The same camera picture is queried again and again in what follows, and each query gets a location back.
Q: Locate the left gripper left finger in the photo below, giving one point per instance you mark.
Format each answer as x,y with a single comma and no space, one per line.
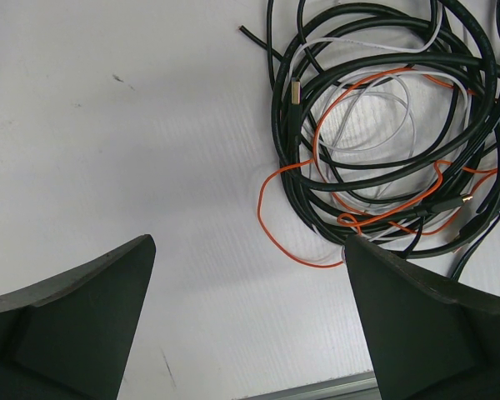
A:
70,335

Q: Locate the aluminium mounting rail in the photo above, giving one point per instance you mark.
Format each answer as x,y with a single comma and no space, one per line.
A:
358,386

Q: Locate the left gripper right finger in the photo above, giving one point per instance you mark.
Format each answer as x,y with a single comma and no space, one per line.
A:
428,336

